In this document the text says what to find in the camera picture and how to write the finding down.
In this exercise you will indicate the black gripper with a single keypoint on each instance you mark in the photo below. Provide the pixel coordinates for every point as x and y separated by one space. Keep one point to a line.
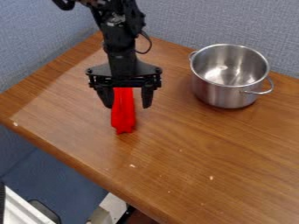
144 75

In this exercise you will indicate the red star-shaped block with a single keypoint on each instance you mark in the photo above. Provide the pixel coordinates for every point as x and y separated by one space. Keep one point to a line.
123 115

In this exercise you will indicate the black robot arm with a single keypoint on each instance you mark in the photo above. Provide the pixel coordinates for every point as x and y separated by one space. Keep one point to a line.
122 22

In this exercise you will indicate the metal pot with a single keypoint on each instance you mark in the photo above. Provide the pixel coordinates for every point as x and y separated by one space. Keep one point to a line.
230 75

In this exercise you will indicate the white box below table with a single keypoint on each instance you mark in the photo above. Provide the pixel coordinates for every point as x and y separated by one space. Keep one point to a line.
17 211

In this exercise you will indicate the white table bracket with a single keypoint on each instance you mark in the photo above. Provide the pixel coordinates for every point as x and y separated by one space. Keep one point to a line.
110 211

